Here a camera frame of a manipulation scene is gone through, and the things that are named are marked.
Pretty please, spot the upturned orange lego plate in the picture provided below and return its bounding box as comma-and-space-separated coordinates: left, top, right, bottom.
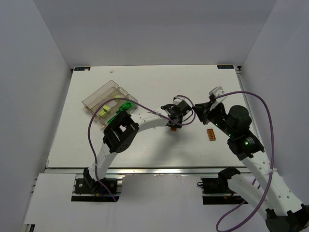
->
207, 129, 216, 141

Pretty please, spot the green lego with eyes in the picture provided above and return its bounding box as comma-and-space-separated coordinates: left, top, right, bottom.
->
121, 101, 135, 111

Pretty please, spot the upturned green 2x4 lego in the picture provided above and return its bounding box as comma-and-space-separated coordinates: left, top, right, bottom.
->
107, 116, 116, 125

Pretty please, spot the light yellow-green curved lego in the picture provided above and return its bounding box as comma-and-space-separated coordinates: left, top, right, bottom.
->
98, 105, 110, 118

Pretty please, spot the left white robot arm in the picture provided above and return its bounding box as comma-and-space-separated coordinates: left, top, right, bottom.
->
83, 98, 192, 193

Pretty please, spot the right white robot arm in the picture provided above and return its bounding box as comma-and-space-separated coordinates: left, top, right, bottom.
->
193, 102, 309, 232

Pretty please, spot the clear compartment organizer tray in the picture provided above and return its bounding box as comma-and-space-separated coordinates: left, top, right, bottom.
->
82, 80, 138, 127

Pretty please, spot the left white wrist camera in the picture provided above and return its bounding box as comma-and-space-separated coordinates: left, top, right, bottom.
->
173, 96, 184, 104

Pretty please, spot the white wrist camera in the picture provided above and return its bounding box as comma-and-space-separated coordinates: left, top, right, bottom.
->
173, 96, 184, 104
209, 86, 226, 103

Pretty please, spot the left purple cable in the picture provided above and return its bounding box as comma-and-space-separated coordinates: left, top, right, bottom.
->
87, 95, 197, 203

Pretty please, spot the purple cable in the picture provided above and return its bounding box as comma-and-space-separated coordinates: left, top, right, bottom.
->
87, 95, 197, 203
215, 91, 276, 232

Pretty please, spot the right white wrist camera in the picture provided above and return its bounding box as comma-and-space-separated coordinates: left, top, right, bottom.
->
209, 86, 226, 103

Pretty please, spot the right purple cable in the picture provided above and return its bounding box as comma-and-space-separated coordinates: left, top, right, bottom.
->
215, 91, 276, 232

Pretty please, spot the aluminium table edge rail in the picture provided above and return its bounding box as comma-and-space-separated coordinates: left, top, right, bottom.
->
235, 66, 275, 175

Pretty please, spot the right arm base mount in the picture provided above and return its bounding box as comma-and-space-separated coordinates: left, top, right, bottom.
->
197, 167, 247, 205

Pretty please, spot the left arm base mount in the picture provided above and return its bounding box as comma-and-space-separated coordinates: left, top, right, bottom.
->
71, 178, 121, 203

